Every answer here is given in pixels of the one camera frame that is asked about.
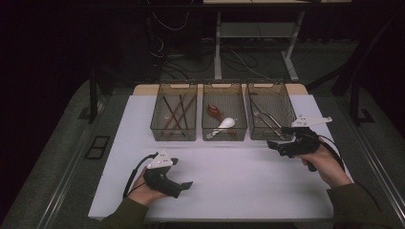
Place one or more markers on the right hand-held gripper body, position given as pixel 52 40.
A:
pixel 302 144

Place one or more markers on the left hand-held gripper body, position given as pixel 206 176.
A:
pixel 159 181

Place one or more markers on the metal knife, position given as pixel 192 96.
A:
pixel 274 120

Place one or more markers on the metal fork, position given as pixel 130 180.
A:
pixel 262 120

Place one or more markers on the smoky transparent plastic bin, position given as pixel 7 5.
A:
pixel 224 95
pixel 174 127
pixel 277 101

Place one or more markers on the white ceramic spoon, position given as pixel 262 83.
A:
pixel 226 122

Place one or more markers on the black chopstick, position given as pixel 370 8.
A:
pixel 170 108
pixel 182 106

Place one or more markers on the red-brown wooden spoon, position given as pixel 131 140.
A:
pixel 214 110

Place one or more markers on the person's left hand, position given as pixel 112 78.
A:
pixel 143 194

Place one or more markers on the person's right hand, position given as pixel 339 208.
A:
pixel 329 168

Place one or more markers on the white table cover sheet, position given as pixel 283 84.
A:
pixel 238 191

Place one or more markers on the black metal stand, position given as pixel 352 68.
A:
pixel 93 101
pixel 354 101

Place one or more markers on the metal floor rail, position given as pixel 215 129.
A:
pixel 65 184
pixel 380 170

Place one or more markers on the white metal desk frame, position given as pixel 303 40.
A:
pixel 217 47

